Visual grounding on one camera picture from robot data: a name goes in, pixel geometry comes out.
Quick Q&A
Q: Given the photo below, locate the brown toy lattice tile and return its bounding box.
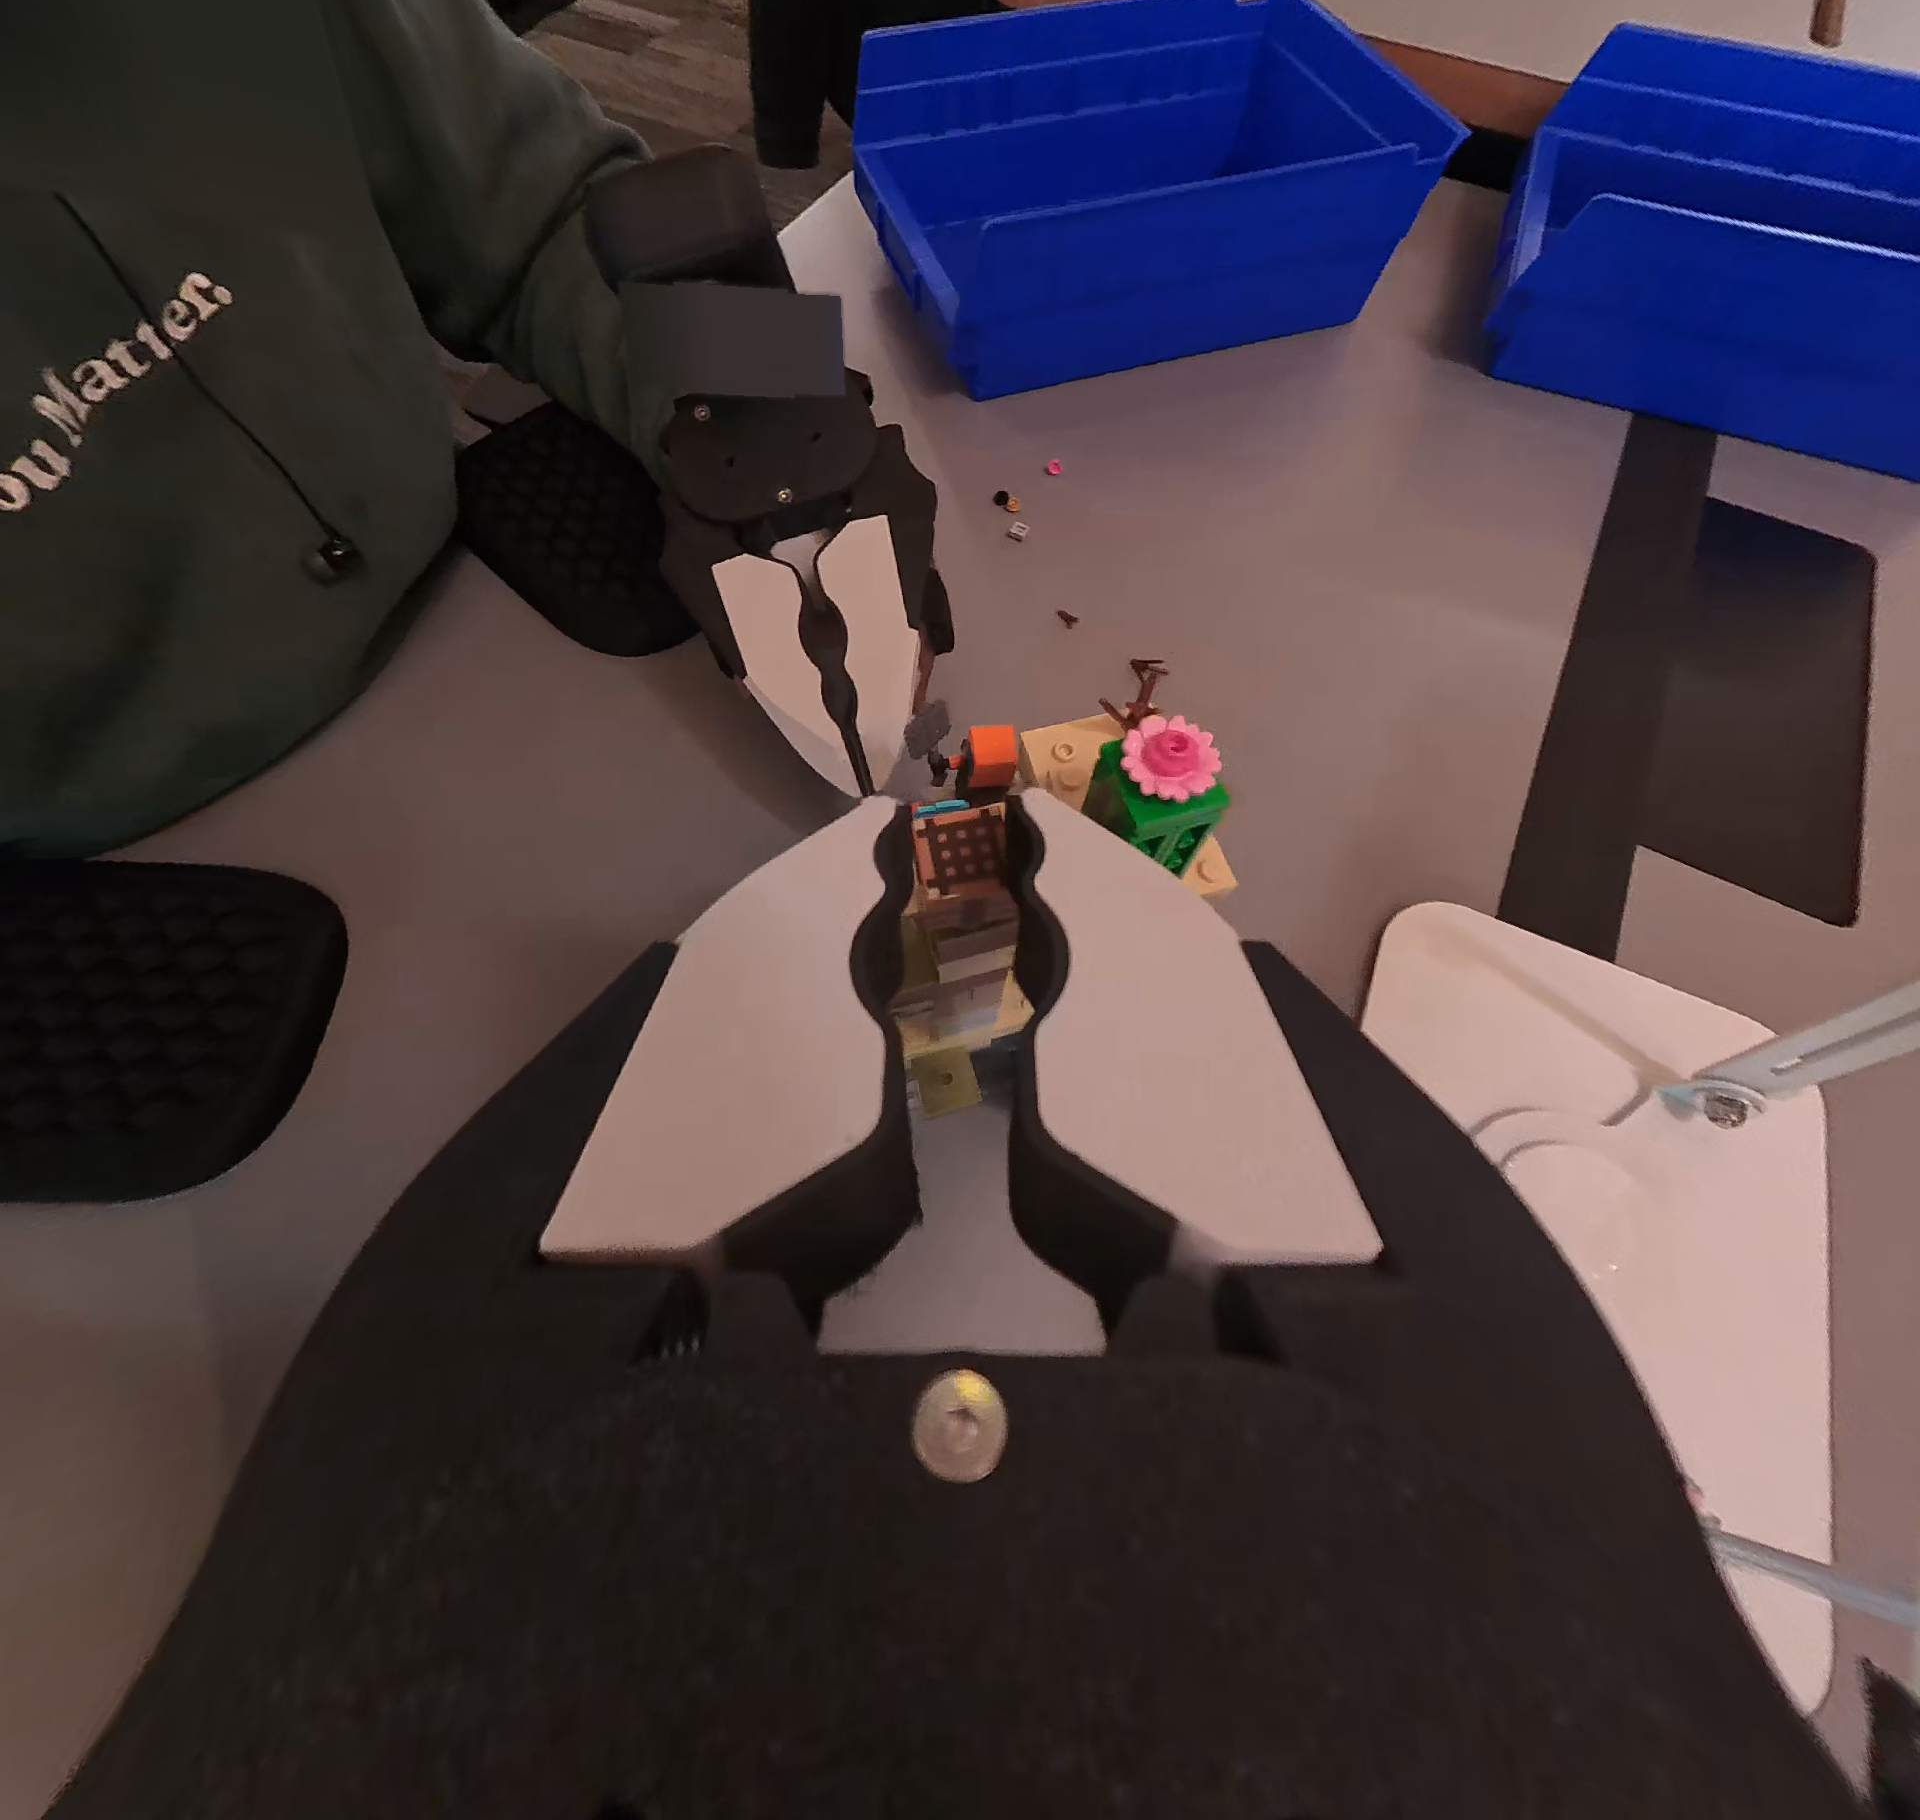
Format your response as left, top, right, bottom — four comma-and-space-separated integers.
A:
915, 806, 1007, 898

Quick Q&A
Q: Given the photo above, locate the toy brick building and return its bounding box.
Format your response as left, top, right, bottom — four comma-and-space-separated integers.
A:
885, 709, 1243, 1125

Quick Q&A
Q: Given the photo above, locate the black jacket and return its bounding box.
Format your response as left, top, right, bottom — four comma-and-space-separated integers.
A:
748, 0, 1004, 173

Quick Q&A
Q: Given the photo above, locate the white book stand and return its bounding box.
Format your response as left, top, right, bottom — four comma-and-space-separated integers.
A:
1357, 901, 1920, 1723

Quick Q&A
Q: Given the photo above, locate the black mesh chair seat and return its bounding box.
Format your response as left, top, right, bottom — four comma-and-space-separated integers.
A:
0, 858, 348, 1205
454, 401, 707, 655

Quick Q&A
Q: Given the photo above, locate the blue plastic bin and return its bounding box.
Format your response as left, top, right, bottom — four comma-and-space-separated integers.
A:
1484, 22, 1920, 482
854, 0, 1472, 400

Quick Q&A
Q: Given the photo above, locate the orange toy minifigure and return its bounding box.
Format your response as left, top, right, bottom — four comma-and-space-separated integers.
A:
928, 722, 1026, 803

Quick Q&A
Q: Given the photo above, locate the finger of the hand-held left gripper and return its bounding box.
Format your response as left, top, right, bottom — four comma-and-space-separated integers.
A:
815, 506, 925, 795
709, 549, 877, 803

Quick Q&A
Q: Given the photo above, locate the green toy cactus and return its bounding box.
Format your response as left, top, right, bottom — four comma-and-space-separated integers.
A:
1089, 730, 1231, 877

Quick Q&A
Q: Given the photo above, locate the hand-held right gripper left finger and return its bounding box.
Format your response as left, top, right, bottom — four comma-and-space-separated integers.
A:
537, 795, 925, 1270

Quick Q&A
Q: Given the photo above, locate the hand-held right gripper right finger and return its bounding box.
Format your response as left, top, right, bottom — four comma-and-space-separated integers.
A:
1004, 788, 1387, 1277

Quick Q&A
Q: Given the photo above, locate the pink toy flower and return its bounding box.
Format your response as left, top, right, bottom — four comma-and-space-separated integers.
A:
1122, 712, 1225, 803

